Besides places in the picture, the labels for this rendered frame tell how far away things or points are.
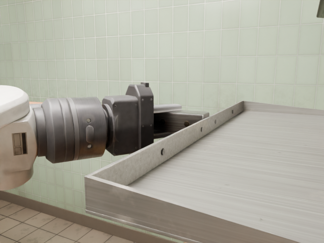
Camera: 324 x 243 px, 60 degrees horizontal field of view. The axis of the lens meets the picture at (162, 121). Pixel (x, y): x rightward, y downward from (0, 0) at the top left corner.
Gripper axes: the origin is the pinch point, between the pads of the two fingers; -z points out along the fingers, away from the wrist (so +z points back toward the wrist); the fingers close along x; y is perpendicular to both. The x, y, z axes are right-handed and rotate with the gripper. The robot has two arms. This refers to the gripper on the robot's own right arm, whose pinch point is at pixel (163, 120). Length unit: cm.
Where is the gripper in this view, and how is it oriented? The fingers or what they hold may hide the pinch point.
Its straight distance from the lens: 46.2
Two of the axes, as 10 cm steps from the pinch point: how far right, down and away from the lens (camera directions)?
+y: -4.8, -1.6, 8.6
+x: 0.0, -9.8, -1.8
